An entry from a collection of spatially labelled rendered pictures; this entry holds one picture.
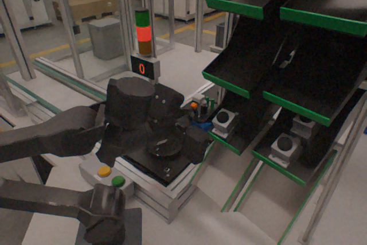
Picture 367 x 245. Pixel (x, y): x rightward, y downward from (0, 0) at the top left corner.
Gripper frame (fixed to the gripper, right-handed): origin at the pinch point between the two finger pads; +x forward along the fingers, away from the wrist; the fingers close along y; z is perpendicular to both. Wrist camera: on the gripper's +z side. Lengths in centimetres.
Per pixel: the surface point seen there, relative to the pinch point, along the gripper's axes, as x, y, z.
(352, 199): 63, -28, -30
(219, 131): 13.1, 0.1, -5.8
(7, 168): -3, 179, -140
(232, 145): 14.8, -3.5, -8.4
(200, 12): 110, 105, 11
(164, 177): 13.3, 15.6, -32.3
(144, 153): 14.6, 29.1, -32.3
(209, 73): 11.1, 6.3, 7.2
